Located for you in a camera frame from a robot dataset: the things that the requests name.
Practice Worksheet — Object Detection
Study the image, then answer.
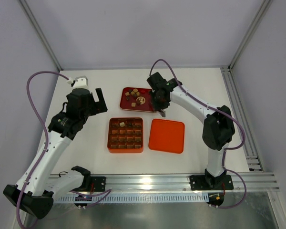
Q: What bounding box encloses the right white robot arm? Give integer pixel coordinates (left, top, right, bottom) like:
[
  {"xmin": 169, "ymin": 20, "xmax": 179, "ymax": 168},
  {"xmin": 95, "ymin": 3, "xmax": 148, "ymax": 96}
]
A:
[{"xmin": 147, "ymin": 75, "xmax": 235, "ymax": 188}]

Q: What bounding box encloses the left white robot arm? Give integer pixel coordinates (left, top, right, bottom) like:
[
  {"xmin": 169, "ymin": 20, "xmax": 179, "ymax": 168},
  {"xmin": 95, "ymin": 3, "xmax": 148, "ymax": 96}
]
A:
[{"xmin": 3, "ymin": 88, "xmax": 108, "ymax": 219}]

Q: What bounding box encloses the orange compartment chocolate box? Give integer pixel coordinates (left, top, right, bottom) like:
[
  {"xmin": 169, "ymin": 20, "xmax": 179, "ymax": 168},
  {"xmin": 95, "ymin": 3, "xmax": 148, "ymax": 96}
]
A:
[{"xmin": 107, "ymin": 117, "xmax": 144, "ymax": 154}]

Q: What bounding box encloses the orange box lid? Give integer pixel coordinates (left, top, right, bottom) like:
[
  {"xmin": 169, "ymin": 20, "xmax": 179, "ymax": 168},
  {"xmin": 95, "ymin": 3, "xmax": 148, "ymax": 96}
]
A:
[{"xmin": 148, "ymin": 119, "xmax": 185, "ymax": 154}]

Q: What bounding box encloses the dark red metal tray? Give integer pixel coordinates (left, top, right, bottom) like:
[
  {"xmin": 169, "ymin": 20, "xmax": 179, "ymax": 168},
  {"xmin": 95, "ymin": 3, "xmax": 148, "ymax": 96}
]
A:
[{"xmin": 120, "ymin": 87, "xmax": 154, "ymax": 113}]

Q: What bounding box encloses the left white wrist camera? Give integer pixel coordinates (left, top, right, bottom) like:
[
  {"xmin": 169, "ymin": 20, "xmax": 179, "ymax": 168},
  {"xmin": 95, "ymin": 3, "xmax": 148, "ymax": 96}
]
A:
[{"xmin": 67, "ymin": 76, "xmax": 89, "ymax": 90}]

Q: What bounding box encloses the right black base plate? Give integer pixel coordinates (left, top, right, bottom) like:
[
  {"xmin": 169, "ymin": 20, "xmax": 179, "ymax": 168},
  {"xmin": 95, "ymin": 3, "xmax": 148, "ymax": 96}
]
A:
[{"xmin": 189, "ymin": 175, "xmax": 234, "ymax": 191}]

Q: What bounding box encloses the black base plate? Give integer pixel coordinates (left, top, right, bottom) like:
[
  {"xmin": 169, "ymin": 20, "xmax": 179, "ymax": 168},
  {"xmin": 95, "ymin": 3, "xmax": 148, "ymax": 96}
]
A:
[
  {"xmin": 189, "ymin": 175, "xmax": 234, "ymax": 191},
  {"xmin": 88, "ymin": 176, "xmax": 106, "ymax": 193}
]

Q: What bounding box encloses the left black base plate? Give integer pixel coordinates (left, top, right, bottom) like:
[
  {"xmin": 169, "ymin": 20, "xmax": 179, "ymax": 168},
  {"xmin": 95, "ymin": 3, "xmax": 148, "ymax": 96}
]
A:
[{"xmin": 88, "ymin": 176, "xmax": 106, "ymax": 193}]

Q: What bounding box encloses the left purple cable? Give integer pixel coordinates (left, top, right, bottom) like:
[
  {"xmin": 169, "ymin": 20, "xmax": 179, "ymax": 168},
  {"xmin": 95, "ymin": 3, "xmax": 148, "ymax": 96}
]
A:
[{"xmin": 16, "ymin": 71, "xmax": 112, "ymax": 229}]

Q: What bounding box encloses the white slotted cable duct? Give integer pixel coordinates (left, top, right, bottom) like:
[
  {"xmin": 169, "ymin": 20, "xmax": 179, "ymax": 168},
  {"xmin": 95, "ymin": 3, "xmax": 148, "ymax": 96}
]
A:
[{"xmin": 54, "ymin": 193, "xmax": 209, "ymax": 204}]

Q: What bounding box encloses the right aluminium frame rail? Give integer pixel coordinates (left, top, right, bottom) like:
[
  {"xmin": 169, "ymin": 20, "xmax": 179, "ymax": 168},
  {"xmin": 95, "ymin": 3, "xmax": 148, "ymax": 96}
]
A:
[{"xmin": 221, "ymin": 67, "xmax": 264, "ymax": 172}]

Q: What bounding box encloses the aluminium front rail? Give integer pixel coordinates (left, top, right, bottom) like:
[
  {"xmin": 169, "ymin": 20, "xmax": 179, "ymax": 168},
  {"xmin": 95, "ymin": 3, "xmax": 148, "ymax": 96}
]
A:
[{"xmin": 103, "ymin": 172, "xmax": 280, "ymax": 192}]

